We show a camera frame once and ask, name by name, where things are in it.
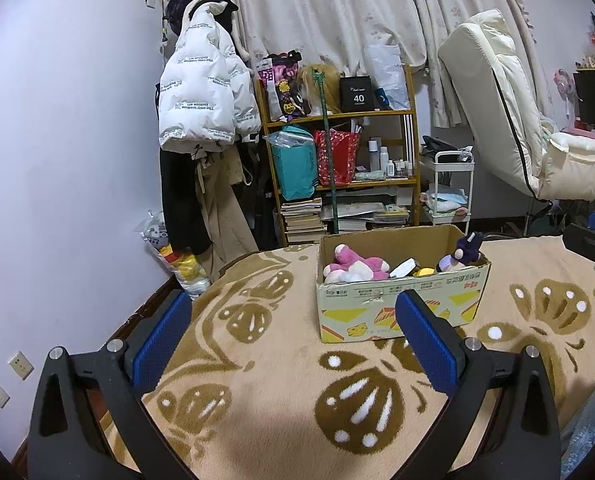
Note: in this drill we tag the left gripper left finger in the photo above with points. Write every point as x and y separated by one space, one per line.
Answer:
65 439

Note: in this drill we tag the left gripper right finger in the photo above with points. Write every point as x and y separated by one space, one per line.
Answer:
522 438

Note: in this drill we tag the purple-haired doll plush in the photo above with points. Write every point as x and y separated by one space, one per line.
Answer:
466 253

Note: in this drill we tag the pink bear plush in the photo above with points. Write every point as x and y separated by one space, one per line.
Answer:
349 267

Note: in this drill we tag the cream reclining chair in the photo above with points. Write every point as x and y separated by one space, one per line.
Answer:
515 141

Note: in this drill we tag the white rolling cart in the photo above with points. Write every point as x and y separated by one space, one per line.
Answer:
448 199

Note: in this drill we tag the beige patterned blanket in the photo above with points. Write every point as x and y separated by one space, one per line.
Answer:
252 392

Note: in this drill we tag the bag of plush toys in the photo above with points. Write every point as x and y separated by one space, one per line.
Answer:
188 272

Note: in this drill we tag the printed cardboard box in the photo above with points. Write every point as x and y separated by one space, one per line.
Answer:
353 312

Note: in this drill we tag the beige trench coat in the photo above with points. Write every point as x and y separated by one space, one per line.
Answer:
230 237

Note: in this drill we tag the black coat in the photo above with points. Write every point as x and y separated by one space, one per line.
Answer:
182 210

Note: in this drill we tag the wooden bookshelf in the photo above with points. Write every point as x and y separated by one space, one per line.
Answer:
408 144

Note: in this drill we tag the red patterned bag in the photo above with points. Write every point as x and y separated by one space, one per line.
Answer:
344 148

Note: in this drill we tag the black box with 40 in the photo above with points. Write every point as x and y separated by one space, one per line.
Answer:
356 94

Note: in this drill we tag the stack of books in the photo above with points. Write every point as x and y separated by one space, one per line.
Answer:
302 221

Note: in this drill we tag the teal bag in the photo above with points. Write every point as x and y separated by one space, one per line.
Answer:
295 159

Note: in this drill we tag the green pole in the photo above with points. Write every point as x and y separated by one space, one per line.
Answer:
319 77

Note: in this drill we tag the white curtain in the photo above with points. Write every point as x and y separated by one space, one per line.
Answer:
338 32

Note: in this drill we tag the white puffer jacket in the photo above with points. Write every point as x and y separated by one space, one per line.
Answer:
207 98

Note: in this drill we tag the colourful character bag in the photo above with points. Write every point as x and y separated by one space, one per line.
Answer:
279 74

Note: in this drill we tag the wall power outlet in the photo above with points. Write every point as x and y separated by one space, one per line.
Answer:
21 365

